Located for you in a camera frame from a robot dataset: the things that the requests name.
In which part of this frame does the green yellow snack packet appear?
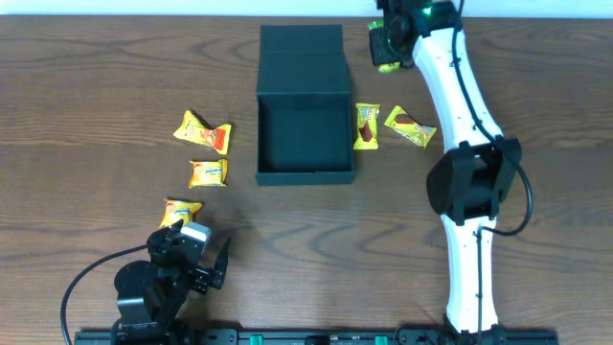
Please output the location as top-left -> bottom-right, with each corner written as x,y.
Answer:
367,20 -> 401,73

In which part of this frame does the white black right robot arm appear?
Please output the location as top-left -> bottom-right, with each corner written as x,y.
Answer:
369,0 -> 525,338

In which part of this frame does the yellow chocolate snack packet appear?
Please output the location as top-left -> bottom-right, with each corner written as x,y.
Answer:
384,105 -> 437,149

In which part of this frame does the yellow biscuit snack packet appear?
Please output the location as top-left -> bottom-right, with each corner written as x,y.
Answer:
189,159 -> 228,189

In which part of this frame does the yellow orange snack packet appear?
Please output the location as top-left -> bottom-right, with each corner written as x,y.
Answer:
173,110 -> 232,155

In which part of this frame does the yellow biscuit packet near gripper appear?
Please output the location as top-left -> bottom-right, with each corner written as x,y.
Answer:
159,199 -> 203,229

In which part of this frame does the dark green open box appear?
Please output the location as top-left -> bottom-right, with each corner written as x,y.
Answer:
256,25 -> 355,186

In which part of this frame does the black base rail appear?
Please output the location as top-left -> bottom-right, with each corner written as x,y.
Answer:
74,328 -> 559,345

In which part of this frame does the yellow chocolate wafer packet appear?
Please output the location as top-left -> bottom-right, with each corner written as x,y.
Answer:
353,103 -> 380,150

